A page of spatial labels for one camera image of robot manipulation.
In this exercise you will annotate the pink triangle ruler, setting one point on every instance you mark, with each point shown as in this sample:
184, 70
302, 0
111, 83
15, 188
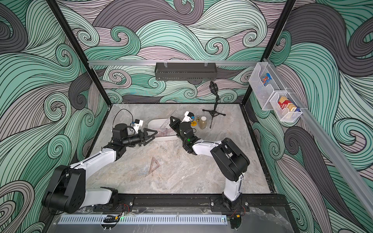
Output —
154, 165
165, 125

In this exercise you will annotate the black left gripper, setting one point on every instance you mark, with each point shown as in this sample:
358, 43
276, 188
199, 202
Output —
141, 140

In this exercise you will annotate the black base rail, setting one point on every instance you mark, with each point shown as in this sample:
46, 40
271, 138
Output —
213, 202

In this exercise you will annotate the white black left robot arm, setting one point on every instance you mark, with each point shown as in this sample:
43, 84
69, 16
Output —
67, 192

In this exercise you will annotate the white plastic storage box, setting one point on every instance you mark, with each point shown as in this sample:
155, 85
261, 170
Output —
155, 125

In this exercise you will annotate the aluminium rail back wall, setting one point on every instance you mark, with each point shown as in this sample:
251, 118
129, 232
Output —
132, 62

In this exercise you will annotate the white slotted cable duct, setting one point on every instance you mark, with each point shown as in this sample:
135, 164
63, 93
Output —
177, 219

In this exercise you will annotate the blue triangle ruler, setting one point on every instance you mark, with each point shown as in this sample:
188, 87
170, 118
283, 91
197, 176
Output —
144, 171

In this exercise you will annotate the black corner frame post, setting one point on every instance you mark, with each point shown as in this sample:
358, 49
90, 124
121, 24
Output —
276, 14
71, 37

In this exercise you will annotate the clear wall bin upper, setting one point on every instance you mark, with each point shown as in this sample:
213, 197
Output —
265, 82

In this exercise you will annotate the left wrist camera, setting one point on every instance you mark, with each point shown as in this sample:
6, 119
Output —
128, 128

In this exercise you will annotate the clear jar with liquid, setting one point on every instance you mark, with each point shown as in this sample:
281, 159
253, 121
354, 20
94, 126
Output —
203, 122

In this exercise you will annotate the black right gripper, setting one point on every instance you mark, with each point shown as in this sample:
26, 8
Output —
177, 124

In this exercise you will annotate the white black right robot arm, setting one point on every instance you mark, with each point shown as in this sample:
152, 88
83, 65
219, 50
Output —
231, 160

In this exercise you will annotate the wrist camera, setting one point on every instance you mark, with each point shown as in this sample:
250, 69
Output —
128, 128
188, 117

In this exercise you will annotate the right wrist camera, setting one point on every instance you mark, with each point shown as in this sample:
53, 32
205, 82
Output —
188, 117

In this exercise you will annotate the black corner frame post left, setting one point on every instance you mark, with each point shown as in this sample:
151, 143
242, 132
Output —
71, 37

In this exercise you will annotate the aluminium rail right wall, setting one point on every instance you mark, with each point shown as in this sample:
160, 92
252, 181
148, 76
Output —
361, 190

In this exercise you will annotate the black corner frame post right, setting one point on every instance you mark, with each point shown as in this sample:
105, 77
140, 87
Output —
276, 14

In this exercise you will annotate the clear wall bin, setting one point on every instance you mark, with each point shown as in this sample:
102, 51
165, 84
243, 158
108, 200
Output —
287, 105
265, 82

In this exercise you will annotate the black wall shelf tray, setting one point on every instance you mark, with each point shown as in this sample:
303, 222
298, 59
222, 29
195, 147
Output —
185, 72

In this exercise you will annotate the black tripod stand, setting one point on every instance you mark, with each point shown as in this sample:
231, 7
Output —
214, 113

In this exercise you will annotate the clear wall bin lower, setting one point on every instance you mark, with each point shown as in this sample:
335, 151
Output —
287, 105

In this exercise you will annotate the aluminium rail wall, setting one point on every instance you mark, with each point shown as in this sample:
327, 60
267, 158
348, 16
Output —
132, 62
361, 190

